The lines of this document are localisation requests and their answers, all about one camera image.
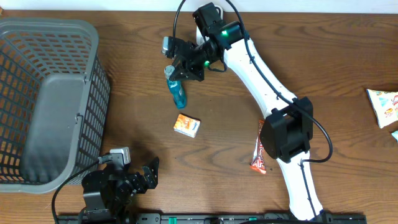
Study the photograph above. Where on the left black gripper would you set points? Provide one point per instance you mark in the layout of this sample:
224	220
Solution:
150	179

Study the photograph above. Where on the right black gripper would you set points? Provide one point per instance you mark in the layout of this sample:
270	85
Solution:
189	71

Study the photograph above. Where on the blue mouthwash bottle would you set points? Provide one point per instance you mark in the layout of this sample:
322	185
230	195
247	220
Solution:
175	88

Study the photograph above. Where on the small orange box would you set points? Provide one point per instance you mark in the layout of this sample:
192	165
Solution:
187	125

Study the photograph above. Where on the red-brown snack bar wrapper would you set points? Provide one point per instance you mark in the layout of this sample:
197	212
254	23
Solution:
257	163

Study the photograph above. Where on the yellow snack bag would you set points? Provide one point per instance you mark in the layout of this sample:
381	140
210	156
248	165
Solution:
384	104

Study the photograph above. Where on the teal white small packet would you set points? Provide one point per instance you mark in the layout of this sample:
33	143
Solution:
395	135

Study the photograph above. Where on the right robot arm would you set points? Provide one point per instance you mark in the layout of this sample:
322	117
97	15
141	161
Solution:
288	121

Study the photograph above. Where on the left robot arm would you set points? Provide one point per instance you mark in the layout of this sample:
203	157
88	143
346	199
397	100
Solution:
109	191

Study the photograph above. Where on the white barcode scanner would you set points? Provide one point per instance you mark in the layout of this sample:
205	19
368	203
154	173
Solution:
199	38

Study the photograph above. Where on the grey plastic shopping basket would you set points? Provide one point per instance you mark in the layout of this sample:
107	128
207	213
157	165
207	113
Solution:
54	100

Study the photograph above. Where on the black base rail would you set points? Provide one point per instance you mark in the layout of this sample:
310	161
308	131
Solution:
324	218

